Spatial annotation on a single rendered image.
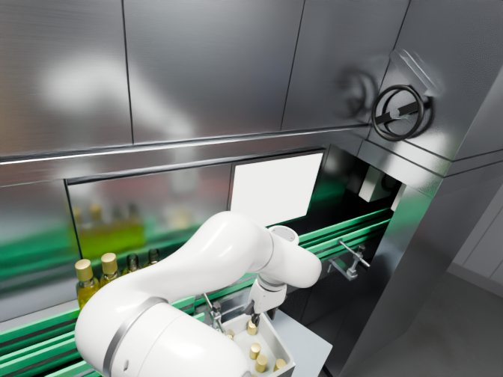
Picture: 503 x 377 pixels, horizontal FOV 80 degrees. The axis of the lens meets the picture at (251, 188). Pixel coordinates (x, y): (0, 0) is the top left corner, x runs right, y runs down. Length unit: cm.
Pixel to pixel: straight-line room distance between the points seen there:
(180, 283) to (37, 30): 60
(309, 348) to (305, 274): 79
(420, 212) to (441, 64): 54
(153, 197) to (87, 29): 45
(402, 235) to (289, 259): 84
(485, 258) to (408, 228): 213
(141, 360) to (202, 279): 10
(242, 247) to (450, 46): 105
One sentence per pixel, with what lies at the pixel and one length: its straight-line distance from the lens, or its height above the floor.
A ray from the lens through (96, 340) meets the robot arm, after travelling 41.
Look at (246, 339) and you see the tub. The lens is 117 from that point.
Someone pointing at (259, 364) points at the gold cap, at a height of 98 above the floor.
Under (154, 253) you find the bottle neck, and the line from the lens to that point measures 89.
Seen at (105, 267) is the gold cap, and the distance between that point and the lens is 88.
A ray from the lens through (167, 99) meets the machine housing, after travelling 86.
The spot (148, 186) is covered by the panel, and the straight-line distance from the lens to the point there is 92.
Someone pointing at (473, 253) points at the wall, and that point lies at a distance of 347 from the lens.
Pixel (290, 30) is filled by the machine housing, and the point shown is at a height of 189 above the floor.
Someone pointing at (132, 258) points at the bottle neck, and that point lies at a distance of 91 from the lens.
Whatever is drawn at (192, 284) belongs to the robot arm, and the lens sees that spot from 40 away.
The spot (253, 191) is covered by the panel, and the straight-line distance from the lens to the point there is 110.
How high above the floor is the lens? 192
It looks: 31 degrees down
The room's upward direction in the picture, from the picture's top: 9 degrees clockwise
